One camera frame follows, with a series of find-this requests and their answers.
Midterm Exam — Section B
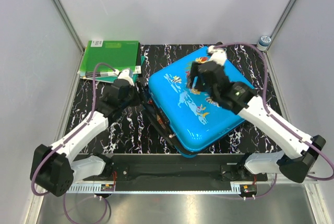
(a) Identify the green plastic folder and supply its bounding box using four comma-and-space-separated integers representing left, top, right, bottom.
79, 40, 140, 72

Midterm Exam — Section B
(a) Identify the blue capped bottle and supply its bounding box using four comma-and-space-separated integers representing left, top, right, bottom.
257, 36, 271, 51

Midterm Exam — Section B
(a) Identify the aluminium frame rail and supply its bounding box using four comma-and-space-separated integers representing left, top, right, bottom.
36, 0, 88, 55

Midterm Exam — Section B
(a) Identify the blue suitcase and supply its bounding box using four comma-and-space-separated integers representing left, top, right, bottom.
145, 46, 245, 158

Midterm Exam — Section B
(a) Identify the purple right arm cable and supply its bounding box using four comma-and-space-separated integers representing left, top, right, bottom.
211, 41, 334, 201

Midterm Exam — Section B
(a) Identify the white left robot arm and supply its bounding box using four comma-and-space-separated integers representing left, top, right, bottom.
30, 79, 142, 197

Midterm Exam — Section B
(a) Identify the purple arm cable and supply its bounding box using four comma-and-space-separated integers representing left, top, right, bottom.
211, 41, 334, 201
30, 62, 113, 223

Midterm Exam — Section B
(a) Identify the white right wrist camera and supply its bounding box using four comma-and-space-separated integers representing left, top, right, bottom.
207, 45, 227, 66

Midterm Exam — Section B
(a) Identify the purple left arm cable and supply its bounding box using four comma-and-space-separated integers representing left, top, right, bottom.
30, 62, 113, 223

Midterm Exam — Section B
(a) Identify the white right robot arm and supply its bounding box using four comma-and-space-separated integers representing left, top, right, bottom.
187, 61, 326, 183

